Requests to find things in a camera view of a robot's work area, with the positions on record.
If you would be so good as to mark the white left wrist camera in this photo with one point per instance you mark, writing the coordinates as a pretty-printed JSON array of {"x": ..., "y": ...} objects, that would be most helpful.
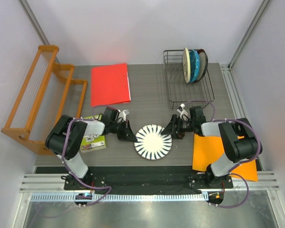
[{"x": 123, "y": 114}]

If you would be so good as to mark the white slotted cable duct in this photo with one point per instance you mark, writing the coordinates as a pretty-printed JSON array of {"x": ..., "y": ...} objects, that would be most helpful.
[{"x": 87, "y": 197}]

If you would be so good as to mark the red folder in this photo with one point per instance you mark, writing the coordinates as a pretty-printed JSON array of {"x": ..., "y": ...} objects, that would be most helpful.
[{"x": 110, "y": 85}]

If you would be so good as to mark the white blue striped plate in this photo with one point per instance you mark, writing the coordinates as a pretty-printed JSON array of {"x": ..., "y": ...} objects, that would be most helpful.
[{"x": 151, "y": 143}]

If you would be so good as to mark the dark red rimmed plate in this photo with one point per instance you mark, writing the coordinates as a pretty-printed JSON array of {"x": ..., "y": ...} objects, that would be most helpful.
[{"x": 203, "y": 57}]

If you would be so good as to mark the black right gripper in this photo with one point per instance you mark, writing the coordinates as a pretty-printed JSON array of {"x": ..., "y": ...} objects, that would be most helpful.
[{"x": 170, "y": 129}]

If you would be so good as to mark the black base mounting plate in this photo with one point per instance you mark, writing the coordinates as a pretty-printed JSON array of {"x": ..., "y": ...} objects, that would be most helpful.
[{"x": 152, "y": 180}]

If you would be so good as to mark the orange folder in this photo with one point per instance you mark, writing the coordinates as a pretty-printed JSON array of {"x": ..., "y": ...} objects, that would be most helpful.
[{"x": 206, "y": 150}]

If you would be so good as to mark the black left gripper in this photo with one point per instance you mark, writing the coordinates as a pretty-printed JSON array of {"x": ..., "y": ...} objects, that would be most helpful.
[{"x": 127, "y": 134}]

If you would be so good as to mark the orange wooden rack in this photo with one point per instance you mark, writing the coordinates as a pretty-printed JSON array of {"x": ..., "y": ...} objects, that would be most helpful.
[{"x": 41, "y": 100}]

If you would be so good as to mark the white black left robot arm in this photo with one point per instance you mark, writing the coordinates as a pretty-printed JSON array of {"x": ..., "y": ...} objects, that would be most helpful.
[{"x": 66, "y": 137}]

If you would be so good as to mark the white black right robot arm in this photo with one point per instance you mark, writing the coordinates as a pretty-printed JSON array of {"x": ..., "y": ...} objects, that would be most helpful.
[{"x": 240, "y": 143}]

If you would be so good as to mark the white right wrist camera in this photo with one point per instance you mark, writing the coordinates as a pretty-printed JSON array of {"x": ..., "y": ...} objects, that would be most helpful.
[{"x": 183, "y": 113}]

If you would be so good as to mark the cream plate with twig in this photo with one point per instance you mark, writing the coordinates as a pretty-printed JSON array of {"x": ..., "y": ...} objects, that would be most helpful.
[{"x": 186, "y": 65}]

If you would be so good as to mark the green booklet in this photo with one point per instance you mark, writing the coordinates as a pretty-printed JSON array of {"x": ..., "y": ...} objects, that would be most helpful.
[{"x": 93, "y": 138}]

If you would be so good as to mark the black wire dish rack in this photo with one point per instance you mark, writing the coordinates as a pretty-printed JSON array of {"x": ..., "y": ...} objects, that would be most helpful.
[{"x": 178, "y": 90}]

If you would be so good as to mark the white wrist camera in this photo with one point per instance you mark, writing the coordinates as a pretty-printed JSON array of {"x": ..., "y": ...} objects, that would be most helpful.
[
  {"x": 183, "y": 113},
  {"x": 123, "y": 114}
]

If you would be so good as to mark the blue polka dot plate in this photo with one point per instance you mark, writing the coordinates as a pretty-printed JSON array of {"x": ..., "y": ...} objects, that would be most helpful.
[{"x": 194, "y": 65}]

